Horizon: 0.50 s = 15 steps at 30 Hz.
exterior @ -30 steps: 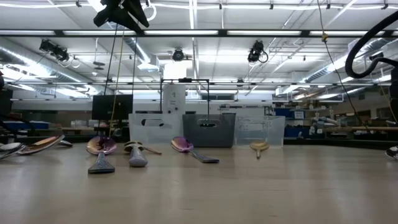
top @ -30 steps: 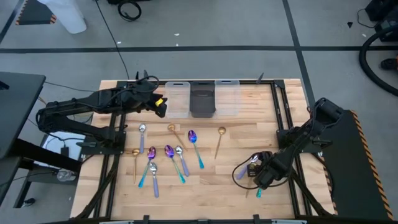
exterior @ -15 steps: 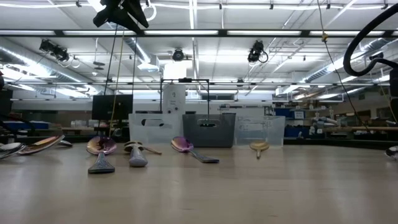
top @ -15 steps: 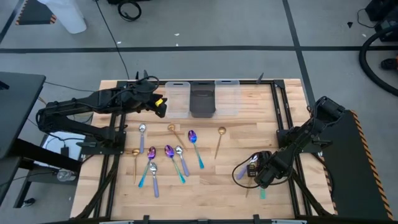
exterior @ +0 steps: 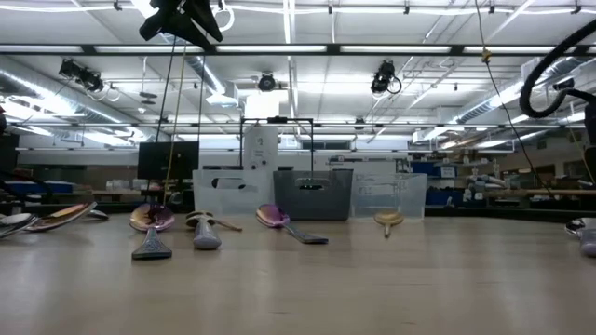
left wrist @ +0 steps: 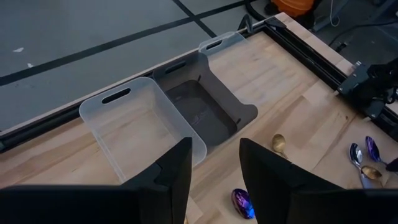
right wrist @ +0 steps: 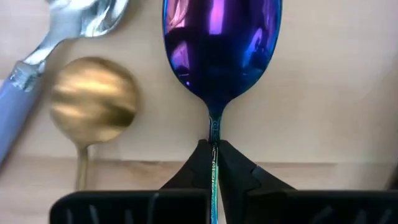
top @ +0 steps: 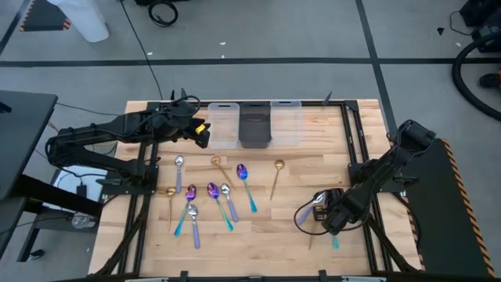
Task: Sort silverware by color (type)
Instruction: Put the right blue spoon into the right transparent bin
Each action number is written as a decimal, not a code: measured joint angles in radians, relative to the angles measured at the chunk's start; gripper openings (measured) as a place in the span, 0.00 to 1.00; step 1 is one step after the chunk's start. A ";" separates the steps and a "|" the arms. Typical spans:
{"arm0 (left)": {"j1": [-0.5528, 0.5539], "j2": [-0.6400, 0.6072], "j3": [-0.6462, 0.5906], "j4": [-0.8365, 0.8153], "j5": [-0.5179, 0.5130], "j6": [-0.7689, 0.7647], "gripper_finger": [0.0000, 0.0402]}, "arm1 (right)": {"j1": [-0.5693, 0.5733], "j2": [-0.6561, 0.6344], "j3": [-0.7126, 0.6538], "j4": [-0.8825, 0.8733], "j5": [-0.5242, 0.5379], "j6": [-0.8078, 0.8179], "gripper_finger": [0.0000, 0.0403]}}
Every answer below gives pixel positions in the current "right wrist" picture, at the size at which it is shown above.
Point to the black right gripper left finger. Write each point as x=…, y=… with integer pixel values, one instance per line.
x=174, y=205

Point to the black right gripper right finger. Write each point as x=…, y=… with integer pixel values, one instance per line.
x=264, y=205

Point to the gold spoon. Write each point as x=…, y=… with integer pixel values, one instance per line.
x=93, y=99

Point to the iridescent blue purple spoon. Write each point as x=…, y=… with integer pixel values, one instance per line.
x=220, y=56

